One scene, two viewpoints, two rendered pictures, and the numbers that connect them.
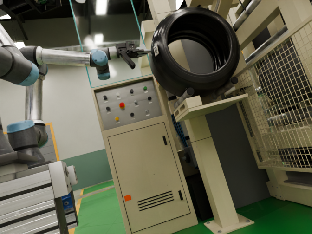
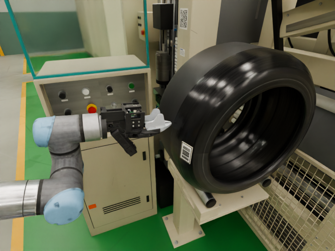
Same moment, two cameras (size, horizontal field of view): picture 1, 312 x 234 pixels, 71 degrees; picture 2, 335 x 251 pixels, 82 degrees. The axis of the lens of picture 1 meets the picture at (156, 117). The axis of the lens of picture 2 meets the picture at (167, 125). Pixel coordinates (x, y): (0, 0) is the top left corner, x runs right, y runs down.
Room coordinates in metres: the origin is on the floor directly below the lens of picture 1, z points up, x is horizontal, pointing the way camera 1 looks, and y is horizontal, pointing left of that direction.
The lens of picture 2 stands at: (0.79, 0.04, 1.55)
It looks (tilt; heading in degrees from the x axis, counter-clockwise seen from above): 32 degrees down; 348
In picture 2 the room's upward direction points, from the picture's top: straight up
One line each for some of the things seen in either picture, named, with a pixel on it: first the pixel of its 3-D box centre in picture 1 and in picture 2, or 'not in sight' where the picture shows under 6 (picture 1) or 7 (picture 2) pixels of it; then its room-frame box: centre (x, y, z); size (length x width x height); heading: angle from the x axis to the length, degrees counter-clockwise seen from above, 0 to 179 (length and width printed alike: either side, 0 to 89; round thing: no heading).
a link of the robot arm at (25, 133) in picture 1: (22, 134); not in sight; (1.05, 0.65, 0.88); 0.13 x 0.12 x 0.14; 10
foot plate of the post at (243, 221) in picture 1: (227, 222); (182, 225); (1.67, -0.28, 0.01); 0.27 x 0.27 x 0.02; 9
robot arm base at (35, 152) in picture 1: (26, 157); not in sight; (1.04, 0.65, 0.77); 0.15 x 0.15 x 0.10
